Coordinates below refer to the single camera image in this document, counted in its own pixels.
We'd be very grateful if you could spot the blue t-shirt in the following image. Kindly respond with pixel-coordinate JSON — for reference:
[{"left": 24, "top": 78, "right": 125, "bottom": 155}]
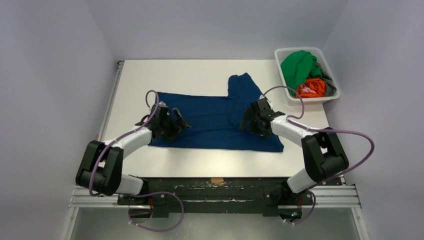
[{"left": 151, "top": 73, "right": 284, "bottom": 153}]

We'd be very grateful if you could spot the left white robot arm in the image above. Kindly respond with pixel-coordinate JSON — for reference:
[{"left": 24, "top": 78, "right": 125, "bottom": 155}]
[{"left": 75, "top": 102, "right": 191, "bottom": 196}]

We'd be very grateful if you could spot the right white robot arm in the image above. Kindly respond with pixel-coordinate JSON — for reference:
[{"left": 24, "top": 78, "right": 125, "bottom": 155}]
[{"left": 239, "top": 98, "right": 349, "bottom": 197}]

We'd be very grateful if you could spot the pink garment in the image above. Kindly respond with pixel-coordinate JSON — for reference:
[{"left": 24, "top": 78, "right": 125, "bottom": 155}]
[{"left": 298, "top": 84, "right": 317, "bottom": 94}]

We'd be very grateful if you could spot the green t-shirt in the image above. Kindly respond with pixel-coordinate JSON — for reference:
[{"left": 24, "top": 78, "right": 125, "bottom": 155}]
[{"left": 280, "top": 50, "right": 323, "bottom": 90}]

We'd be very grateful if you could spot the white plastic laundry basket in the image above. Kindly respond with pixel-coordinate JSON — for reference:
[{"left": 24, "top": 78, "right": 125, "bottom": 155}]
[{"left": 274, "top": 47, "right": 340, "bottom": 106}]

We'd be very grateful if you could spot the orange t-shirt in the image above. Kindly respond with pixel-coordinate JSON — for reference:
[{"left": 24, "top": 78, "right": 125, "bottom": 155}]
[{"left": 296, "top": 78, "right": 327, "bottom": 99}]

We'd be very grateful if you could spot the brown tape piece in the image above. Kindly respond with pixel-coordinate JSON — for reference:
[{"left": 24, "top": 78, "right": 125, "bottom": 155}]
[{"left": 210, "top": 177, "right": 225, "bottom": 185}]

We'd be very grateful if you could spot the grey t-shirt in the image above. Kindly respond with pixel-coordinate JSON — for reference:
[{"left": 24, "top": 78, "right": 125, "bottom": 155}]
[{"left": 315, "top": 63, "right": 337, "bottom": 97}]

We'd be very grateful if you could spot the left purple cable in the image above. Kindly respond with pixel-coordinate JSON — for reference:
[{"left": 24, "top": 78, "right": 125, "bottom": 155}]
[{"left": 88, "top": 89, "right": 185, "bottom": 233}]

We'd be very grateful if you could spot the purple cable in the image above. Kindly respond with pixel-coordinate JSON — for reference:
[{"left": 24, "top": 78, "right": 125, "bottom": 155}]
[
  {"left": 259, "top": 85, "right": 376, "bottom": 226},
  {"left": 88, "top": 89, "right": 185, "bottom": 233}
]

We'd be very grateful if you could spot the black base frame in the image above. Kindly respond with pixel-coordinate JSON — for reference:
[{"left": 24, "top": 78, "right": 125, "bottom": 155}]
[{"left": 117, "top": 177, "right": 313, "bottom": 220}]

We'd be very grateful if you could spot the aluminium rail frame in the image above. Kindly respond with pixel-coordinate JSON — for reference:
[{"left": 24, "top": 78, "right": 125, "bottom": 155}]
[{"left": 67, "top": 60, "right": 362, "bottom": 210}]

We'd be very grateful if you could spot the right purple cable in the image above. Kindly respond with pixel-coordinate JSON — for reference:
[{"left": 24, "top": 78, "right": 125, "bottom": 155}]
[{"left": 259, "top": 85, "right": 376, "bottom": 226}]

